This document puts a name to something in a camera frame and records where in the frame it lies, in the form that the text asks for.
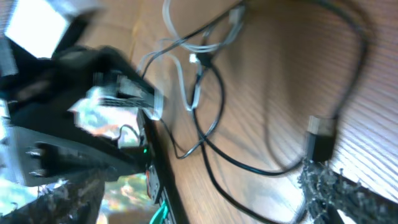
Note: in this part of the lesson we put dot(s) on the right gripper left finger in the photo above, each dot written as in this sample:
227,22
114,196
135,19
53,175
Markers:
78,201

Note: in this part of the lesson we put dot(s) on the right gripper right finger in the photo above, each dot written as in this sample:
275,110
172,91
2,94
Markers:
327,191

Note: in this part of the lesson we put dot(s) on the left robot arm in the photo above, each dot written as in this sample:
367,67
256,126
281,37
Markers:
67,109

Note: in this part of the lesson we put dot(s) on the cardboard panel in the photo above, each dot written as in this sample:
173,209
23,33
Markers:
115,25

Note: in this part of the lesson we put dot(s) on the green clamp handle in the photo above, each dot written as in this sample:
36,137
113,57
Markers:
161,214

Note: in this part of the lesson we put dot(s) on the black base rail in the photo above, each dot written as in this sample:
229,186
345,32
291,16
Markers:
161,184

